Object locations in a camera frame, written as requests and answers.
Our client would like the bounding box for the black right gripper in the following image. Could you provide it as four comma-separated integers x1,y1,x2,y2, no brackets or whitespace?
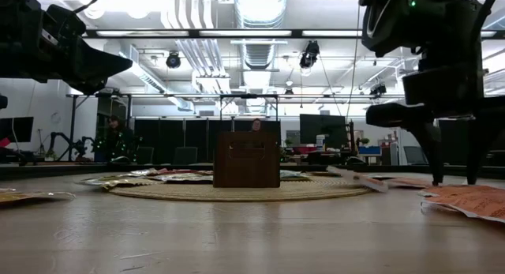
365,64,505,186

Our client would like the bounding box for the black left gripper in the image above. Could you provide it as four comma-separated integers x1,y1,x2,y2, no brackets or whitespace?
0,0,133,96

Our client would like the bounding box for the brown wooden tea box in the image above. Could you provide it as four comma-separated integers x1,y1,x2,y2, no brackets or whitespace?
212,130,281,189

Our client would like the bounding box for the black room divider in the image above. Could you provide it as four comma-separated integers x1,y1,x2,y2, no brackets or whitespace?
133,118,282,165
441,119,505,167

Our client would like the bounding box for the grey office chair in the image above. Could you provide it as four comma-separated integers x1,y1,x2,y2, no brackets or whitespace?
402,145,430,165

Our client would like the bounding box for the white square column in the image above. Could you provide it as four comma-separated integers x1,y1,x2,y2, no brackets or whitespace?
396,68,421,165

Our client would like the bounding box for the small black monitor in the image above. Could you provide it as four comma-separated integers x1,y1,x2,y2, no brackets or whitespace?
0,115,35,144

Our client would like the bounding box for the snack packets left of mat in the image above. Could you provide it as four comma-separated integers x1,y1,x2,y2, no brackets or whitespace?
100,179,163,190
78,175,153,185

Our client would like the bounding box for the red storage bin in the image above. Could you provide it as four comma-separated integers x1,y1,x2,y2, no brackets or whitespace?
292,145,319,156

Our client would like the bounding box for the round woven placemat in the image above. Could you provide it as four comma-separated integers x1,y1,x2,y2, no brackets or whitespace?
108,174,372,203

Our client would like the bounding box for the black beam with light strips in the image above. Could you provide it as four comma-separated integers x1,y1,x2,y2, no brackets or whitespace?
80,28,364,39

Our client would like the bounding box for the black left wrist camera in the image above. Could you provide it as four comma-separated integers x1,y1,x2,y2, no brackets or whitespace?
46,4,87,37

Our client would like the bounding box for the black left camera cable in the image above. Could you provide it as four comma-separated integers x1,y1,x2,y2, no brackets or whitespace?
72,0,107,14

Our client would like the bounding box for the black background metal frame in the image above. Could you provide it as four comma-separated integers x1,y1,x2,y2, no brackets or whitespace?
65,92,407,164

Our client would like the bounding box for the black aluminium table frame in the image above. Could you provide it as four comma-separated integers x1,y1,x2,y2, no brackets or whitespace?
0,162,505,181

